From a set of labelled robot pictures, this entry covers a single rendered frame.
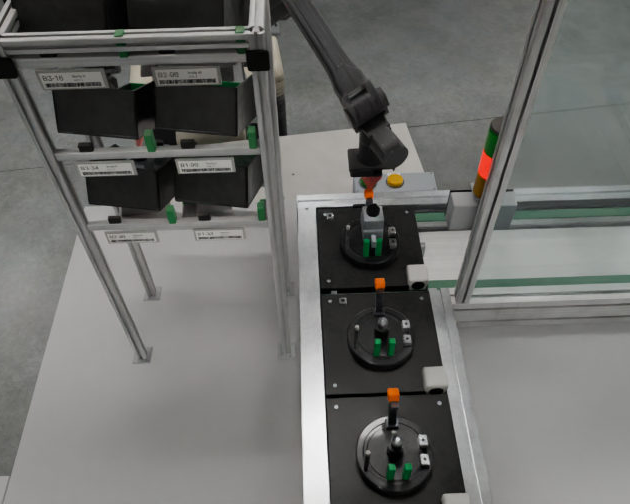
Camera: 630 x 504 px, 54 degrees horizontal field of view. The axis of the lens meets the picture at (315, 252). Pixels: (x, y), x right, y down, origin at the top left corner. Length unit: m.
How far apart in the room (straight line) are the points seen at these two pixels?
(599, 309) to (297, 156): 0.90
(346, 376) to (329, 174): 0.70
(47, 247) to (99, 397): 1.59
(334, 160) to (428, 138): 1.47
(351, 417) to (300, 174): 0.79
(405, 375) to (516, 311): 0.33
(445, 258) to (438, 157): 1.66
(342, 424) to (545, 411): 0.45
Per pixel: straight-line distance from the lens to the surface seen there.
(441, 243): 1.54
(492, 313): 1.44
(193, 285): 1.54
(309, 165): 1.79
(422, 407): 1.24
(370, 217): 1.35
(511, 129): 1.03
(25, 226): 3.08
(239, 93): 0.96
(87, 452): 1.39
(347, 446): 1.20
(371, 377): 1.26
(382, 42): 3.90
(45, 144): 0.98
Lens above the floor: 2.08
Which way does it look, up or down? 51 degrees down
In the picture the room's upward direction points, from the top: 1 degrees counter-clockwise
